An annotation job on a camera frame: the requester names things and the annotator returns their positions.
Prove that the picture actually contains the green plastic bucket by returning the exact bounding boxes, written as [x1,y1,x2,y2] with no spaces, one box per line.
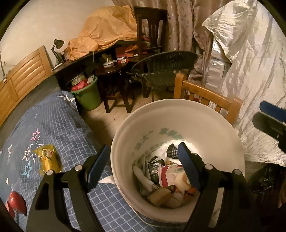
[71,76,102,111]

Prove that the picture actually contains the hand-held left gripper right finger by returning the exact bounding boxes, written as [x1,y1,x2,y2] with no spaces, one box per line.
[177,142,261,232]

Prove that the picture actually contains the dark wooden chair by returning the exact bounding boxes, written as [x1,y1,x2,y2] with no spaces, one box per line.
[134,6,169,56]

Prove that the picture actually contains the wooden bed headboard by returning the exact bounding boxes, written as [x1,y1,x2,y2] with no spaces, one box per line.
[0,46,53,127]

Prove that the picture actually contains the dark round stool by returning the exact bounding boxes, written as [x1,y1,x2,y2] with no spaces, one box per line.
[95,61,135,114]

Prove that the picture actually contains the orange plastic sheet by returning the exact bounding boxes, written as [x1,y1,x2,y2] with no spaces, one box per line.
[67,5,138,61]

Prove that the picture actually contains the gold brown snack wrapper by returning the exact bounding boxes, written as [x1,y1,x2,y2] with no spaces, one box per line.
[184,186,199,198]

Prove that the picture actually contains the black white checked packet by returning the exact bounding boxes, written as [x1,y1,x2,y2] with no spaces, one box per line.
[166,143,180,159]

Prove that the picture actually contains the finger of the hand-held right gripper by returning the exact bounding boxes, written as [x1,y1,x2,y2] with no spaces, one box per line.
[259,101,286,123]
[252,112,286,143]

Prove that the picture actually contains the white printed packet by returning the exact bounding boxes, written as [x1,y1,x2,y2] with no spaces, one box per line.
[157,164,186,188]

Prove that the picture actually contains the dark wicker chair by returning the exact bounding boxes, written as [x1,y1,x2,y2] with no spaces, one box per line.
[131,51,198,102]

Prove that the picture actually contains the gold snack packet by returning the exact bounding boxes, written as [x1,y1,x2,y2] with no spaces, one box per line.
[32,144,63,175]

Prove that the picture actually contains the beige paper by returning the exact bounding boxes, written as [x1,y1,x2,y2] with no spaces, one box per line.
[165,193,186,208]

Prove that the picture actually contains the white paper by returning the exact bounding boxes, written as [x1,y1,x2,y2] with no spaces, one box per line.
[134,166,157,190]

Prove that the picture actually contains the white tissue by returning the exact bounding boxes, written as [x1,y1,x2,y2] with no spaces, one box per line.
[98,175,116,185]

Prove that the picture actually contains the clip-on holder arm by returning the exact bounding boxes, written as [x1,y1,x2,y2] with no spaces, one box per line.
[0,45,7,82]

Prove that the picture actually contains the patterned curtain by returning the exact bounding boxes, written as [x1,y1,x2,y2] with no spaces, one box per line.
[112,0,215,81]

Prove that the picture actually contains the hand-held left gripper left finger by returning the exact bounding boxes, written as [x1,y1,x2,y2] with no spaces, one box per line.
[26,145,111,232]

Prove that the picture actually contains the silvery plastic sheet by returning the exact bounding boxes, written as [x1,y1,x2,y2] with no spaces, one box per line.
[192,0,286,167]

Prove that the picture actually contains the small brown box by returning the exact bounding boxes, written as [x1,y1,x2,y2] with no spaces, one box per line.
[149,187,172,207]

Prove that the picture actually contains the black desk lamp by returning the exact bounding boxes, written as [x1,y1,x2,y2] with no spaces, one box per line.
[50,39,65,65]

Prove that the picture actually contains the dark wooden desk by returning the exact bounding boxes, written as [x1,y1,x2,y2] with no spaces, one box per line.
[52,41,139,90]

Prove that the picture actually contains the black trash bag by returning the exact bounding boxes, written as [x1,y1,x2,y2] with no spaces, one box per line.
[248,163,284,195]

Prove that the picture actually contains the grey bed sheet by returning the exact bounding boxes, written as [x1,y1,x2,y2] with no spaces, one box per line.
[0,75,65,143]

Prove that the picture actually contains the light wooden chair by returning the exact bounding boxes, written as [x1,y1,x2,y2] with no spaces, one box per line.
[174,72,244,125]

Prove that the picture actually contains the white plastic bucket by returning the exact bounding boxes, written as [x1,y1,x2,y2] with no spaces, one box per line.
[110,99,246,224]

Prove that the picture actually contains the blue checked blanket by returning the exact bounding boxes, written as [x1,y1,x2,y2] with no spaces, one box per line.
[0,90,146,232]

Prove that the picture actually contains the red apple-shaped box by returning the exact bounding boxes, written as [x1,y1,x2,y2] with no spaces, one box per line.
[5,191,27,216]

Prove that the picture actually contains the red plastic bag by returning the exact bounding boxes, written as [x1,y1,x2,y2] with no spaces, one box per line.
[71,79,90,92]

